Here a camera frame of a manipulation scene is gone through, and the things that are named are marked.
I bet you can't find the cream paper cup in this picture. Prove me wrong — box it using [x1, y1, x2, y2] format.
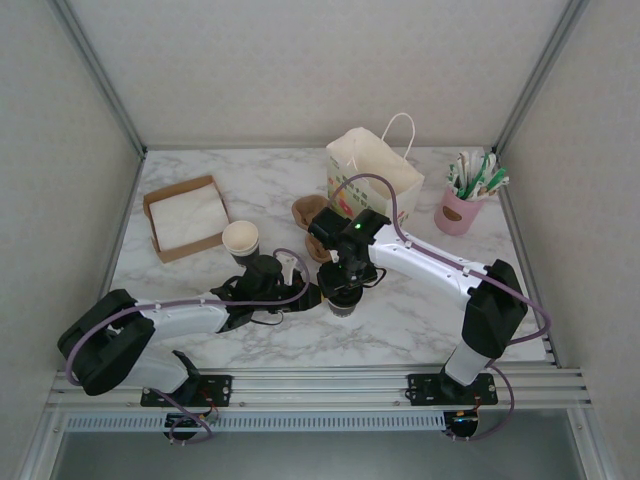
[222, 219, 261, 256]

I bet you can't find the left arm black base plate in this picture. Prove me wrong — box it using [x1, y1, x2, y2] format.
[139, 373, 235, 409]

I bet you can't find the cream printed paper bag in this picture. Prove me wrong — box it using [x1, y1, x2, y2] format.
[325, 112, 427, 227]

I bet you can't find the pink stick holder cup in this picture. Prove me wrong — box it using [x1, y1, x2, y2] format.
[433, 187, 487, 237]

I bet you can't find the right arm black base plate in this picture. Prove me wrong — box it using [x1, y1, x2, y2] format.
[407, 372, 497, 407]

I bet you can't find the white paper napkin stack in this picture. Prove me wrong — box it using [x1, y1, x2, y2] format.
[149, 185, 229, 251]

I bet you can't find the brown cardboard napkin box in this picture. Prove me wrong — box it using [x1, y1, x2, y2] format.
[142, 174, 232, 264]

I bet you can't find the aluminium mounting rail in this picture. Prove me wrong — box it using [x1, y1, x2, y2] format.
[47, 367, 594, 414]

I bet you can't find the aluminium frame post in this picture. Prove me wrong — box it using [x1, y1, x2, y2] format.
[491, 0, 592, 155]
[49, 0, 147, 157]

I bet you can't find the small circuit board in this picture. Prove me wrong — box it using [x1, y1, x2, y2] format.
[166, 413, 207, 431]
[452, 409, 482, 432]

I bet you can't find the grey slotted cable duct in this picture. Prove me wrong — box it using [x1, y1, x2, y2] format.
[64, 412, 447, 432]

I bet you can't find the aluminium table back rail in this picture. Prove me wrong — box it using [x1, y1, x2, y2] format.
[143, 144, 496, 152]

